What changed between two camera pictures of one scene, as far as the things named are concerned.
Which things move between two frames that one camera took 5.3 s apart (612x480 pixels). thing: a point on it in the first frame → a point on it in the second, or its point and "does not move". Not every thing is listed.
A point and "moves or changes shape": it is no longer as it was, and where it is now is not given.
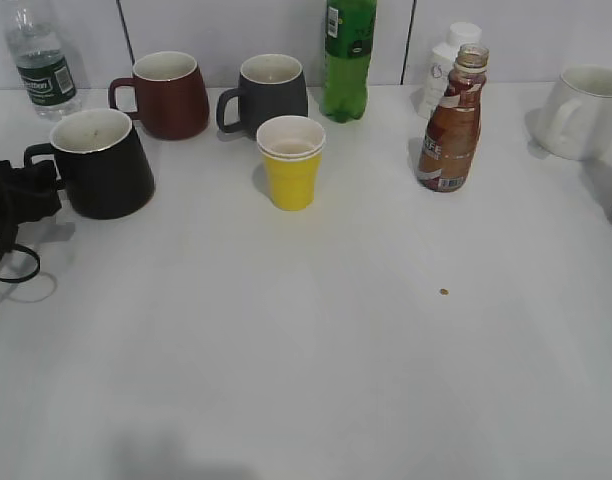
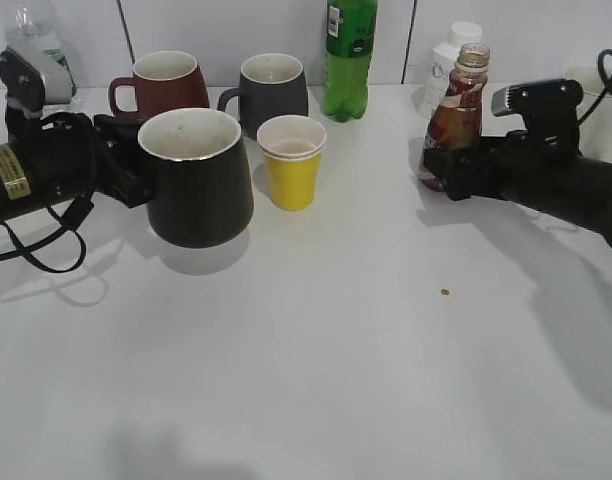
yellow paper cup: x=293 y=148 does not move
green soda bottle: x=348 y=44 does not move
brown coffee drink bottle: x=454 y=127 does not move
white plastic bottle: x=444 y=58 does not move
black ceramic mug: x=100 y=164 moves or changes shape
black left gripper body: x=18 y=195 → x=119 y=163
